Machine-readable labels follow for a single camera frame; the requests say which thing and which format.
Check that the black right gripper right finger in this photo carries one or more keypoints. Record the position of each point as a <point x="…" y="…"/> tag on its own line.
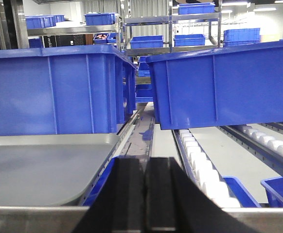
<point x="174" y="204"/>

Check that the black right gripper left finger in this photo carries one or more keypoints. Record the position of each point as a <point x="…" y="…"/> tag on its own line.
<point x="119" y="207"/>

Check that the small blue bin lower middle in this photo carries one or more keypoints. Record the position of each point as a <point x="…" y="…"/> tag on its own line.
<point x="241" y="193"/>

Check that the small blue bin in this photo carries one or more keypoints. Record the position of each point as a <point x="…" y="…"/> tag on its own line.
<point x="241" y="193"/>
<point x="274" y="191"/>

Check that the grey metal tray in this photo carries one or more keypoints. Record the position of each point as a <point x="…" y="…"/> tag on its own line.
<point x="51" y="170"/>

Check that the small blue bin lower right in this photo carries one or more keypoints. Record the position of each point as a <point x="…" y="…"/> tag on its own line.
<point x="274" y="191"/>

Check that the large blue bin left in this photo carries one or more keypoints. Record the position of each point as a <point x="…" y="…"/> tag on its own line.
<point x="64" y="90"/>

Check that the large blue bin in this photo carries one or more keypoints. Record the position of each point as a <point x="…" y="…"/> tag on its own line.
<point x="64" y="90"/>
<point x="218" y="87"/>

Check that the large blue bin right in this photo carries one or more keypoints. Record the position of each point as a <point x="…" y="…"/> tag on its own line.
<point x="218" y="87"/>

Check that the background steel shelving rack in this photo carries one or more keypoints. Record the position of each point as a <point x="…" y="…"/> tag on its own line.
<point x="123" y="28"/>

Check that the white roller conveyor rail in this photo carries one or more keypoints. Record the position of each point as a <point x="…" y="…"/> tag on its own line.
<point x="203" y="172"/>

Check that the steel shelf front rail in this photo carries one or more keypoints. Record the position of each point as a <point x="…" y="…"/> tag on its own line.
<point x="63" y="219"/>

